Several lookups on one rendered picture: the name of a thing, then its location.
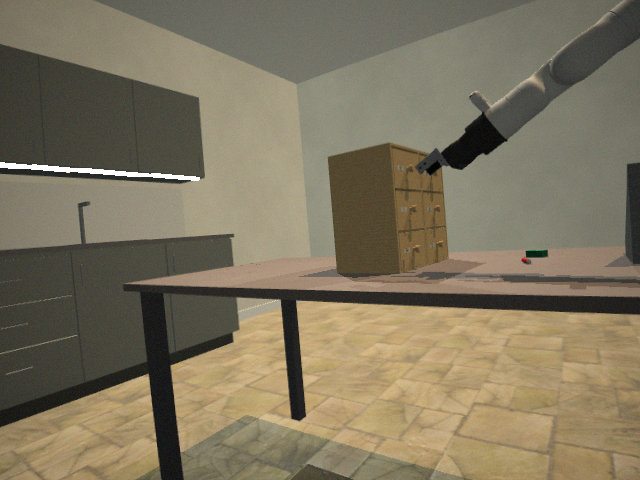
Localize wooden drawer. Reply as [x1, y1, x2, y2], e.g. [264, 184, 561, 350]
[425, 228, 448, 263]
[395, 191, 424, 228]
[419, 155, 443, 190]
[398, 230, 426, 270]
[423, 193, 445, 225]
[391, 148, 421, 188]

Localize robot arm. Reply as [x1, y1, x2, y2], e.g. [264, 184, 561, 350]
[505, 0, 640, 122]

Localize small brown wooden chest of drawers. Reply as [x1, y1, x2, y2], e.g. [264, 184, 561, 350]
[328, 143, 449, 274]

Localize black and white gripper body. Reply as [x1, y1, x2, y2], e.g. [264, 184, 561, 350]
[441, 91, 527, 170]

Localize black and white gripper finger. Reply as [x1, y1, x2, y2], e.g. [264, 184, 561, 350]
[426, 159, 444, 175]
[415, 148, 449, 174]

